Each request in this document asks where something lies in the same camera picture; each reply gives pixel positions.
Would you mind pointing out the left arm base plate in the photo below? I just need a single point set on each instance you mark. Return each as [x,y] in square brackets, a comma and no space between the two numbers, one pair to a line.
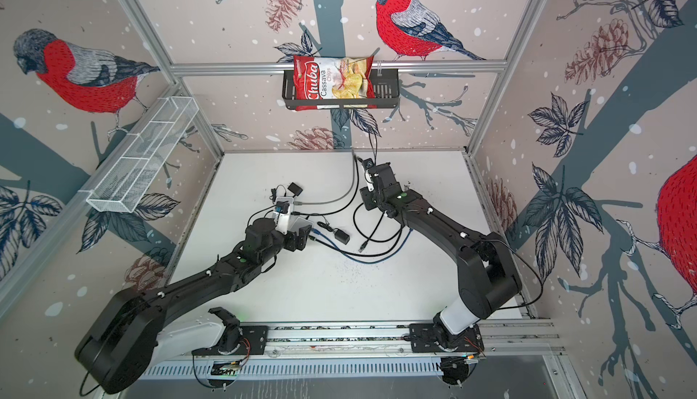
[242,341]

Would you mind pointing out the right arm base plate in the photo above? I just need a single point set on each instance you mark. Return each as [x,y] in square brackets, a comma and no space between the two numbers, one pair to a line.
[431,338]

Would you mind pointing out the red cassava chips bag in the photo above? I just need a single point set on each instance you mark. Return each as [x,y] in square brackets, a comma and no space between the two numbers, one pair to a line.
[319,79]

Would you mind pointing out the black adapter with cord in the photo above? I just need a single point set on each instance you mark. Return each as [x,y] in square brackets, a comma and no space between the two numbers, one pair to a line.
[283,193]

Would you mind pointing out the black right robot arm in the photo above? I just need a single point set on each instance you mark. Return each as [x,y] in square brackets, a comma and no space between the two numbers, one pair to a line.
[487,277]

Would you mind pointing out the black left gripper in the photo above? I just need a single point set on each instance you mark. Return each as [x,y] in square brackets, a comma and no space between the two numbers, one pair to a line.
[294,244]

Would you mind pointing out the black cable gold green plug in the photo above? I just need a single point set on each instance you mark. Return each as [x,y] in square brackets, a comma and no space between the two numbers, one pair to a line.
[398,240]

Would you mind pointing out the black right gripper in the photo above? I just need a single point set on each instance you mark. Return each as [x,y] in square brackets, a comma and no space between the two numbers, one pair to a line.
[366,197]

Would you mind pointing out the black wire wall basket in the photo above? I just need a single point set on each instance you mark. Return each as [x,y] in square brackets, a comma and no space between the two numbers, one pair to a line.
[385,85]

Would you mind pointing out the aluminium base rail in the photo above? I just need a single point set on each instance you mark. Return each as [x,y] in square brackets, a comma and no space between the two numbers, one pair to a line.
[362,339]

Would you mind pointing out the white mesh wall shelf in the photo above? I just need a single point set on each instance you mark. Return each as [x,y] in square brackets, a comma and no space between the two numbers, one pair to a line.
[146,147]

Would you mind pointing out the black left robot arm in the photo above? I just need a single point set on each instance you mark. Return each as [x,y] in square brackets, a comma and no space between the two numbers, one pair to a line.
[127,337]

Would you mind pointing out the black power adapter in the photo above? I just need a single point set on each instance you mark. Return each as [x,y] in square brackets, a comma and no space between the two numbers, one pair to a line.
[340,235]

